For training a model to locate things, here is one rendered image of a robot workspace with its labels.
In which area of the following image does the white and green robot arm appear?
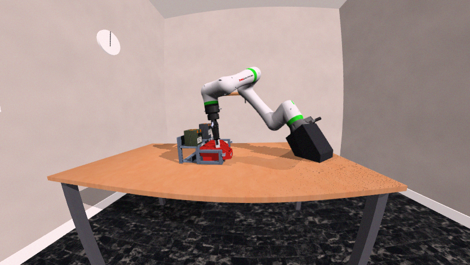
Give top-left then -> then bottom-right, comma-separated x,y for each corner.
201,67 -> 321,133

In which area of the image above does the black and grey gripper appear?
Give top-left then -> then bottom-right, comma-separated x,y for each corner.
207,113 -> 220,148

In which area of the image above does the grey metal shelf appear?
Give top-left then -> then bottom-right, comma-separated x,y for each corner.
177,135 -> 232,165

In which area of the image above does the dark grey case with orange latches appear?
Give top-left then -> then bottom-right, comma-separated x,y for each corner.
199,123 -> 211,139

